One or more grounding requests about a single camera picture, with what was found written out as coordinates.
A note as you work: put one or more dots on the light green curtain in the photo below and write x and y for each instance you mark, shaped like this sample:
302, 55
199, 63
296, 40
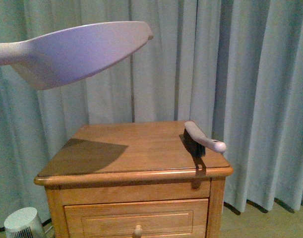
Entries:
235, 67

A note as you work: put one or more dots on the wooden nightstand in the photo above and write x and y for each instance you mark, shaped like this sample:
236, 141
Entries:
135, 180

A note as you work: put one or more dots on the beige hand brush black bristles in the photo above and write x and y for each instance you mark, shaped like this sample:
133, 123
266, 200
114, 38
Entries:
197, 141

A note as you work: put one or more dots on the small white air purifier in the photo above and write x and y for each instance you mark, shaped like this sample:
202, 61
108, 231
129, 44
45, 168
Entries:
24, 223

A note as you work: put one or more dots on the beige plastic dustpan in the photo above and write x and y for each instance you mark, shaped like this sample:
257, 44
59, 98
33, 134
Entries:
67, 56

